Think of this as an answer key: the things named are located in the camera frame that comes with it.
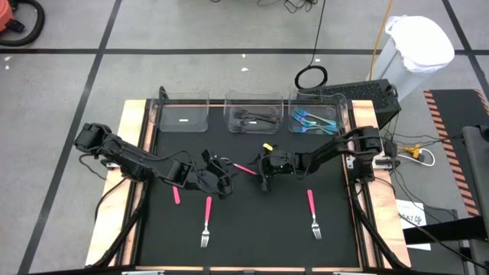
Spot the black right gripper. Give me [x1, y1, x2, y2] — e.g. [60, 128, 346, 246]
[257, 150, 297, 193]

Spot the orange vacuum cleaner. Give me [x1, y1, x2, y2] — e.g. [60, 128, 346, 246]
[0, 0, 26, 34]

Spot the white-bagged trash can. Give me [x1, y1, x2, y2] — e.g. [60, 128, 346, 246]
[370, 15, 455, 101]

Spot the yellow power plug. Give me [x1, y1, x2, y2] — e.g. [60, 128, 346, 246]
[404, 144, 423, 160]

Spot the white cable loop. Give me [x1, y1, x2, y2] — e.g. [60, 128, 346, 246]
[397, 147, 436, 168]

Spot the black perforated computer case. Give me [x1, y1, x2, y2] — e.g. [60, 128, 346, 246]
[301, 79, 403, 129]

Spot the yellow cable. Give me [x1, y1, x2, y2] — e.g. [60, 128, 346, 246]
[367, 0, 395, 82]

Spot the black metal support strut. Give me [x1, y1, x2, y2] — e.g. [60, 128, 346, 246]
[91, 182, 148, 268]
[349, 186, 408, 270]

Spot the black hazard-striped floor plate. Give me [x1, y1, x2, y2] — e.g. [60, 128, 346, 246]
[423, 89, 489, 218]

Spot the clear plastic bin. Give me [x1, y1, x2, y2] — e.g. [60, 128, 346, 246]
[149, 90, 210, 134]
[288, 90, 349, 134]
[223, 90, 284, 135]

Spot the black vacuum hose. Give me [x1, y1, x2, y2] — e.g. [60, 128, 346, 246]
[0, 0, 46, 48]

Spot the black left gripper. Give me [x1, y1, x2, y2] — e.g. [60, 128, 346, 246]
[190, 149, 235, 199]

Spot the black table mat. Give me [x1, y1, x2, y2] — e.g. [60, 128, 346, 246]
[136, 99, 361, 268]

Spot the black coiled cable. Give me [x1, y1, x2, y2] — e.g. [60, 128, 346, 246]
[293, 0, 329, 91]

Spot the white printed paper sheet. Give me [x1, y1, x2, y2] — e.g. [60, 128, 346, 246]
[395, 198, 432, 252]

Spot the dark grey cabinet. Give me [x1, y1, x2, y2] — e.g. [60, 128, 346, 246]
[461, 124, 489, 275]

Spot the black beam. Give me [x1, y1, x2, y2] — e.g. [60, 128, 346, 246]
[401, 214, 489, 246]

